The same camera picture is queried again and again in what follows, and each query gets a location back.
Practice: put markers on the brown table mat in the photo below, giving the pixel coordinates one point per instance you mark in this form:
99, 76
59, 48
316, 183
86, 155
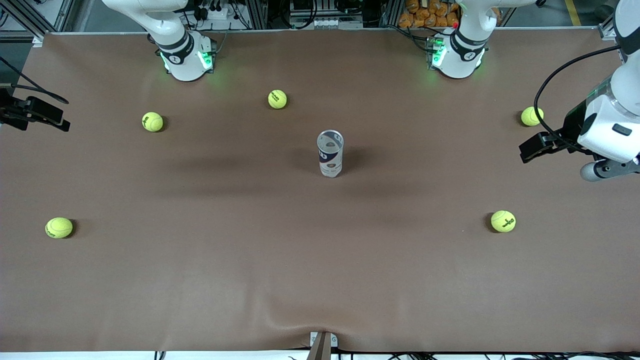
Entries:
320, 275

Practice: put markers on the long white socket bar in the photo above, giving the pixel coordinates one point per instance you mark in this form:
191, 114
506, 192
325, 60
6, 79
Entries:
325, 23

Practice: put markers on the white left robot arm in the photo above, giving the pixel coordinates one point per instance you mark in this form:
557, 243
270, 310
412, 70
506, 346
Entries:
612, 130

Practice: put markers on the small white power strip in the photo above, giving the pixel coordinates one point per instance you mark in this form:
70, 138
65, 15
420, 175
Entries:
215, 13

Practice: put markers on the yellow-green tennis ball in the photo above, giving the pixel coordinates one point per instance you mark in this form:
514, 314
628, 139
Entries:
59, 227
152, 121
503, 221
529, 117
277, 99

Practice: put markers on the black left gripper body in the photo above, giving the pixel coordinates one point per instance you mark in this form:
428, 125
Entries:
569, 134

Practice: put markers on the aluminium frame strut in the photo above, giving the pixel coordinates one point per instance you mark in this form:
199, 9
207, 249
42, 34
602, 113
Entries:
27, 22
607, 24

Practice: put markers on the aluminium frame post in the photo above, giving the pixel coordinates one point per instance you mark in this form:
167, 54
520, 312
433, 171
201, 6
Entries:
390, 12
257, 12

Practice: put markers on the orange items bag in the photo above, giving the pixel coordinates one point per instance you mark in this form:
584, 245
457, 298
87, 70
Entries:
425, 15

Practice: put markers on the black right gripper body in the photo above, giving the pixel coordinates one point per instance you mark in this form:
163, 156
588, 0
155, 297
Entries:
10, 111

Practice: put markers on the white blue tennis ball can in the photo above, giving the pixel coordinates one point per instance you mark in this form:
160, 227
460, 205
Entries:
330, 160

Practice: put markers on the metal table clamp bracket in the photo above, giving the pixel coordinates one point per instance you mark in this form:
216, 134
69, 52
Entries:
322, 345

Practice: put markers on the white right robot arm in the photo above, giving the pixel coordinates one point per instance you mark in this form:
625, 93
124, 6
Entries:
185, 60

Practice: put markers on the metal table corner bracket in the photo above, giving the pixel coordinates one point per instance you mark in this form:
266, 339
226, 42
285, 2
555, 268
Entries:
607, 34
38, 41

